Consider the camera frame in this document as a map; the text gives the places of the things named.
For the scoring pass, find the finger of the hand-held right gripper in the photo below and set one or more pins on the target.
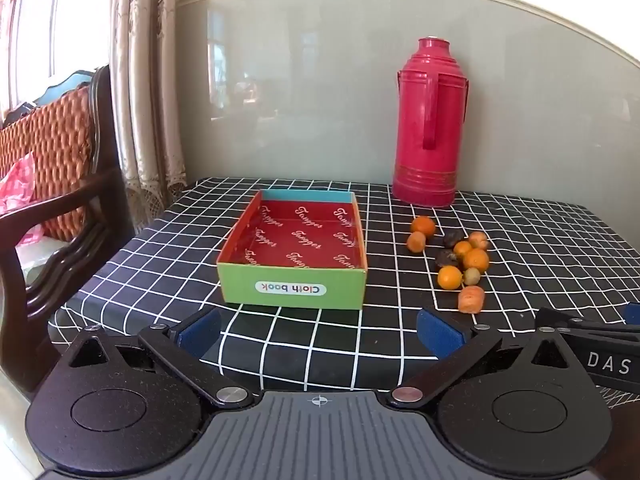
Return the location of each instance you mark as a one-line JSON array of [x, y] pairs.
[[633, 313]]

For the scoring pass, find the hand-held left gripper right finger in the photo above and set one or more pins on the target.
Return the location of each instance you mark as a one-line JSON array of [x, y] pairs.
[[440, 335]]

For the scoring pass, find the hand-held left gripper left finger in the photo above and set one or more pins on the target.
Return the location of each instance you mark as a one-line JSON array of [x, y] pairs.
[[200, 332]]

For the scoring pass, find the wrinkled orange fruit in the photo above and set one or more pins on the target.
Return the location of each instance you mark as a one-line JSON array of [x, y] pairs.
[[471, 300]]

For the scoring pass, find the orange tangerine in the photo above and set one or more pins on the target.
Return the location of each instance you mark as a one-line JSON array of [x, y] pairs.
[[425, 225], [461, 248], [476, 260], [449, 277]]

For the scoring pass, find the small green fruit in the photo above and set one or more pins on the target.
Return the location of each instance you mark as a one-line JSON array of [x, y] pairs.
[[472, 276]]

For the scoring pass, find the dark brown dried fruit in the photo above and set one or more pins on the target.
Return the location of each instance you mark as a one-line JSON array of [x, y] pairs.
[[446, 258], [453, 239]]

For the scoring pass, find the small pale orange fruit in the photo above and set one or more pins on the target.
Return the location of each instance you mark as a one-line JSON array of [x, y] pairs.
[[479, 239], [416, 242]]

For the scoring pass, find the green and red cardboard box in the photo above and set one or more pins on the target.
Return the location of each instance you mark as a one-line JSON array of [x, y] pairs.
[[295, 245]]

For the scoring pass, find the black white checked tablecloth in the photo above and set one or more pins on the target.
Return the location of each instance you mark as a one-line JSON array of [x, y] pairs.
[[350, 330]]

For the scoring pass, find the dark wooden chair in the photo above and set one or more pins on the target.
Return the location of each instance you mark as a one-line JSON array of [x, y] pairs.
[[100, 195]]

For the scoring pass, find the pale seat cushion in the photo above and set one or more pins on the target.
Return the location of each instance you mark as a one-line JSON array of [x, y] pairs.
[[42, 260]]

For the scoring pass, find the red thermos flask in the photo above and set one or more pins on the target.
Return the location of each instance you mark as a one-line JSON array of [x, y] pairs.
[[430, 125]]

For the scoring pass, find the beige lace curtain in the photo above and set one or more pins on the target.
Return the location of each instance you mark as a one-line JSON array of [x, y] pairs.
[[145, 110]]

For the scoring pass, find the pink plastic bag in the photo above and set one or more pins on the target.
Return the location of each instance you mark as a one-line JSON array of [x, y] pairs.
[[15, 185]]

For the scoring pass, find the orange quilted cushion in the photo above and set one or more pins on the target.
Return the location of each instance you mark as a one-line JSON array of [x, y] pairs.
[[55, 140]]

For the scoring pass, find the window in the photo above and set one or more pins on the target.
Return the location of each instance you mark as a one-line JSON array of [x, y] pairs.
[[45, 20]]

